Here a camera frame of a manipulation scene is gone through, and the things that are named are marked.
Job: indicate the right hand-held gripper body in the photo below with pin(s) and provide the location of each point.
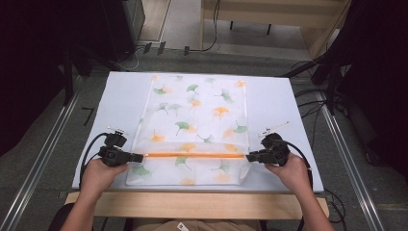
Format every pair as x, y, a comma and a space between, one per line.
277, 152

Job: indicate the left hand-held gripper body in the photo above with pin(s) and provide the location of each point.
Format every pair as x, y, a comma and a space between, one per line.
114, 154

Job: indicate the leaf-print zip bag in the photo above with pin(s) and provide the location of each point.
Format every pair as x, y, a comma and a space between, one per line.
192, 122

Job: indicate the person's left hand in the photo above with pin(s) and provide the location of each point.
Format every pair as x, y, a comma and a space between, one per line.
97, 176

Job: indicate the person's right hand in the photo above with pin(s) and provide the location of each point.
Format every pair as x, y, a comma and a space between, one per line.
295, 174

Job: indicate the white board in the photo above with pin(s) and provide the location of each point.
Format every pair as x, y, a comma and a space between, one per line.
275, 99

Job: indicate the wooden table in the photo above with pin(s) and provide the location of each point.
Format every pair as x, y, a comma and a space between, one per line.
192, 205

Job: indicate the person's tan clothing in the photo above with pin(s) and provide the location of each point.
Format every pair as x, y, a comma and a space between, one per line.
208, 225

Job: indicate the black metal stand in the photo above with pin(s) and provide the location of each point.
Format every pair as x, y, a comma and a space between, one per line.
332, 86
68, 80

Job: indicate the black curtain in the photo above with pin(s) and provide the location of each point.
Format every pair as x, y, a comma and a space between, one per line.
32, 64
378, 80

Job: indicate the black cabinet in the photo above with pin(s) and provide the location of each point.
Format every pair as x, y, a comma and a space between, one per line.
125, 25

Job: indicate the wooden bench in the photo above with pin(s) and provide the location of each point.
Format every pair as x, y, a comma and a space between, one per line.
272, 12

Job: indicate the metal floor rail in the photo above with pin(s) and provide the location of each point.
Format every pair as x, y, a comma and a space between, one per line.
45, 141
349, 160

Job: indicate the grey floor bracket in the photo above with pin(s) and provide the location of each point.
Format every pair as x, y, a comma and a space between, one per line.
161, 47
147, 47

